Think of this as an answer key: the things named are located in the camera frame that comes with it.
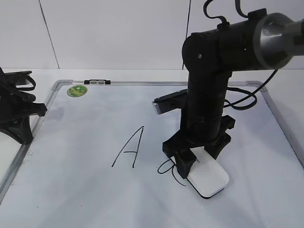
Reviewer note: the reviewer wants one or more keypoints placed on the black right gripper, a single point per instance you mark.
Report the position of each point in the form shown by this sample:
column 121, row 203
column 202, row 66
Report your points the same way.
column 181, row 141

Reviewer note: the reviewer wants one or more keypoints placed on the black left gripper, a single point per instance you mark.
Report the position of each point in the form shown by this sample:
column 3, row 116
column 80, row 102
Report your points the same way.
column 17, row 104

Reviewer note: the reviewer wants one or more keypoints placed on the white whiteboard eraser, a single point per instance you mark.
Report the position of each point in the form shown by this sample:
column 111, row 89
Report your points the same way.
column 206, row 175

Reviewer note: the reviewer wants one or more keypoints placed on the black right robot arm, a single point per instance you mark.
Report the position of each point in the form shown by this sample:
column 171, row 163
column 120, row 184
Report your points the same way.
column 262, row 42

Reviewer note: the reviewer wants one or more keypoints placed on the round green magnet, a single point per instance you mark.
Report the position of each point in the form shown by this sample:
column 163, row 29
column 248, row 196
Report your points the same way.
column 77, row 91

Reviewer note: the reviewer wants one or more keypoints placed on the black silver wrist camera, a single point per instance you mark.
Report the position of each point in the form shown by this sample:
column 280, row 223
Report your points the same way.
column 167, row 103

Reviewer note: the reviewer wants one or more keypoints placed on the white board with aluminium frame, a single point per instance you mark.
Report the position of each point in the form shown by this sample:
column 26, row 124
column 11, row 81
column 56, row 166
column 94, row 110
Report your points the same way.
column 96, row 162

